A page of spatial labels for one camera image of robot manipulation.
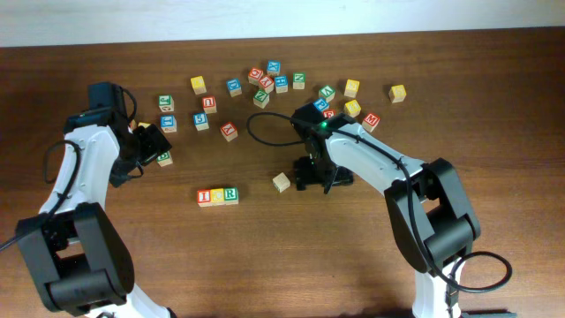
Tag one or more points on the blue L block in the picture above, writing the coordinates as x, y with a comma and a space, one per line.
168, 124

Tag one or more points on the red G block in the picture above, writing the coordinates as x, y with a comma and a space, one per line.
254, 75

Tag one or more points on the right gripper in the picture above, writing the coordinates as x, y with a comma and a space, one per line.
305, 175

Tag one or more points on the blue H block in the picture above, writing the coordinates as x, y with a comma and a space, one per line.
281, 84

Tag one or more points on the yellow block centre right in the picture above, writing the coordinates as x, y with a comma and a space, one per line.
352, 108

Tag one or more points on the green V block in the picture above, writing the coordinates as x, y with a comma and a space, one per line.
327, 93

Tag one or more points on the red K block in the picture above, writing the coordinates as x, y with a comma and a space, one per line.
229, 131

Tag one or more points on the blue D block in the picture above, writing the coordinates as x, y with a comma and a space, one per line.
234, 87

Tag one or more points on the red U block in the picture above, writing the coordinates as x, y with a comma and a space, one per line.
209, 104

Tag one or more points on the red M block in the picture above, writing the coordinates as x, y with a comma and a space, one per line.
370, 122

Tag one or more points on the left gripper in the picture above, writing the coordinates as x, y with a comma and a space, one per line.
155, 143

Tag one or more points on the red X block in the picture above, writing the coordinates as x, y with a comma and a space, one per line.
266, 84

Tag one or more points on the yellow S block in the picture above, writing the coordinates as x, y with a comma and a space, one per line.
397, 93

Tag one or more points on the green N block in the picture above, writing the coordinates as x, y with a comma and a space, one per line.
298, 80

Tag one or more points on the red A block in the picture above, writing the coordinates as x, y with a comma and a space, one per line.
281, 182

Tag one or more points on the green Z block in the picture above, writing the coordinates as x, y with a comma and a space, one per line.
261, 99

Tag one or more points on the green J block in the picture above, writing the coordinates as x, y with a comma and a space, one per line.
166, 103

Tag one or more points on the yellow block upper left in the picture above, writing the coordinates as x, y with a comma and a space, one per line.
198, 85

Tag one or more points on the yellow C block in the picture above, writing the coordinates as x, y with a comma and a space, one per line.
217, 196

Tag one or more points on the red E block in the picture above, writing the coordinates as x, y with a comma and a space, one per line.
328, 113

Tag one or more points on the yellow block under gripper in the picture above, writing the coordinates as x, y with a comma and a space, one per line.
143, 125

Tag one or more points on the yellow block upper right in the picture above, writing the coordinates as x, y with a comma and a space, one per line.
351, 88

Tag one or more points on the green R block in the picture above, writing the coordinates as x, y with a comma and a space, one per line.
231, 195

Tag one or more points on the blue 5 block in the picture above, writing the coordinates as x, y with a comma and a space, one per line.
200, 121

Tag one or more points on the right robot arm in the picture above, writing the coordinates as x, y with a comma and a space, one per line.
433, 223

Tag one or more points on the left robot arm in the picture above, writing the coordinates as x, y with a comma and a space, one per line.
76, 258

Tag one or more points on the green 8 block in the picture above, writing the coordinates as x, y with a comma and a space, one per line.
164, 159

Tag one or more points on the blue P block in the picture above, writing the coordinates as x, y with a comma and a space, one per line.
321, 104

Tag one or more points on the red I block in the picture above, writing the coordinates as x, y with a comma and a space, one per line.
204, 198

